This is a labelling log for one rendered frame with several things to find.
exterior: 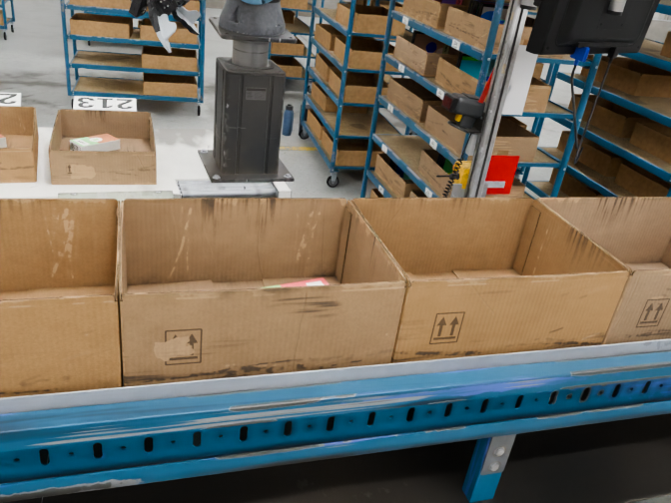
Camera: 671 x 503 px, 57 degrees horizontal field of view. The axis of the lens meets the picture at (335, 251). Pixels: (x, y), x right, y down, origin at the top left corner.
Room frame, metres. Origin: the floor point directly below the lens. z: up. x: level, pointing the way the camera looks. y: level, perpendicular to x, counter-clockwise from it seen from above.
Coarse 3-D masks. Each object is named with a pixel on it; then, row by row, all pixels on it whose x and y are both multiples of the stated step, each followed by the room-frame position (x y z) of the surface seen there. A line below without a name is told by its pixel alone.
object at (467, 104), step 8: (448, 96) 1.81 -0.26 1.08; (456, 96) 1.80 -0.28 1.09; (464, 96) 1.81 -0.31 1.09; (472, 96) 1.83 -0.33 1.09; (448, 104) 1.79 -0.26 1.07; (456, 104) 1.78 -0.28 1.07; (464, 104) 1.79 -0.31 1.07; (472, 104) 1.80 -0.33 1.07; (480, 104) 1.81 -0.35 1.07; (456, 112) 1.78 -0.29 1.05; (464, 112) 1.79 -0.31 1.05; (472, 112) 1.80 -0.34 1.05; (480, 112) 1.81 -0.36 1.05; (456, 120) 1.81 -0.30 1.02; (464, 120) 1.81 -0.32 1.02; (472, 120) 1.82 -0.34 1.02; (464, 128) 1.80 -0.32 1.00
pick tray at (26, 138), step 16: (0, 112) 1.86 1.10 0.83; (16, 112) 1.87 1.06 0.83; (32, 112) 1.89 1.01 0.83; (0, 128) 1.85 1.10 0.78; (16, 128) 1.87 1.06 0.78; (32, 128) 1.89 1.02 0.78; (16, 144) 1.79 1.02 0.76; (32, 144) 1.58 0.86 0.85; (0, 160) 1.52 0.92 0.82; (16, 160) 1.54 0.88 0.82; (32, 160) 1.56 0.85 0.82; (0, 176) 1.52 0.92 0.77; (16, 176) 1.54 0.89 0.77; (32, 176) 1.55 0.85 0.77
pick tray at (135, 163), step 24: (72, 120) 1.92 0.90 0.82; (96, 120) 1.95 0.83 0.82; (120, 120) 1.97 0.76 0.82; (144, 120) 2.00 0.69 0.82; (120, 144) 1.91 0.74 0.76; (144, 144) 1.95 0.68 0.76; (72, 168) 1.57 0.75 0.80; (96, 168) 1.60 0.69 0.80; (120, 168) 1.62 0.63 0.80; (144, 168) 1.64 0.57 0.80
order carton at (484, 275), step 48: (384, 240) 1.07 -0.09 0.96; (432, 240) 1.11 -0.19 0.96; (480, 240) 1.14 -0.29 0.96; (528, 240) 1.15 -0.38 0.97; (576, 240) 1.03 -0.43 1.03; (432, 288) 0.79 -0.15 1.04; (480, 288) 0.81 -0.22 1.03; (528, 288) 0.84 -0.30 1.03; (576, 288) 0.87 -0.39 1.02; (432, 336) 0.79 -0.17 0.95; (480, 336) 0.82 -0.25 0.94; (528, 336) 0.85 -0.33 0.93; (576, 336) 0.88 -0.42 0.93
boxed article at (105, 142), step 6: (84, 138) 1.84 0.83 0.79; (90, 138) 1.85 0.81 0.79; (96, 138) 1.85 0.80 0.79; (102, 138) 1.86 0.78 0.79; (108, 138) 1.87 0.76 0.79; (114, 138) 1.88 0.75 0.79; (72, 144) 1.80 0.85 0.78; (78, 144) 1.78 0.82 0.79; (84, 144) 1.79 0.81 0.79; (90, 144) 1.80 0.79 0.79; (96, 144) 1.80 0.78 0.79; (102, 144) 1.82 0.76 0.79; (108, 144) 1.84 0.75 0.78; (114, 144) 1.85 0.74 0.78; (72, 150) 1.80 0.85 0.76; (78, 150) 1.78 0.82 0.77; (84, 150) 1.77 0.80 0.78; (90, 150) 1.79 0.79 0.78; (96, 150) 1.80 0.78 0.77; (102, 150) 1.82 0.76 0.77; (108, 150) 1.84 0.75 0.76
